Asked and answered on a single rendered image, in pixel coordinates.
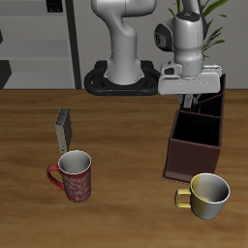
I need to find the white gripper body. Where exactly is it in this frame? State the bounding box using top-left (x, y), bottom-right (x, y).
top-left (157, 64), bottom-right (224, 96)

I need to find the green pot plant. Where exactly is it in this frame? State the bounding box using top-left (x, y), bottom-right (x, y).
top-left (167, 0), bottom-right (230, 61)

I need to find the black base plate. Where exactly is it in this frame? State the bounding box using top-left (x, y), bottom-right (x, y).
top-left (83, 59), bottom-right (162, 97)

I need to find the dark brown desk caddy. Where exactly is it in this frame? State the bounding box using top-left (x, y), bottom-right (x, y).
top-left (161, 73), bottom-right (227, 185)

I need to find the yellow mug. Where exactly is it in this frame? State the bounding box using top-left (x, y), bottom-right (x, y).
top-left (174, 172), bottom-right (232, 221)

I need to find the red patterned mug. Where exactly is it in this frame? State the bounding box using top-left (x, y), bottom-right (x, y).
top-left (46, 149), bottom-right (93, 204)

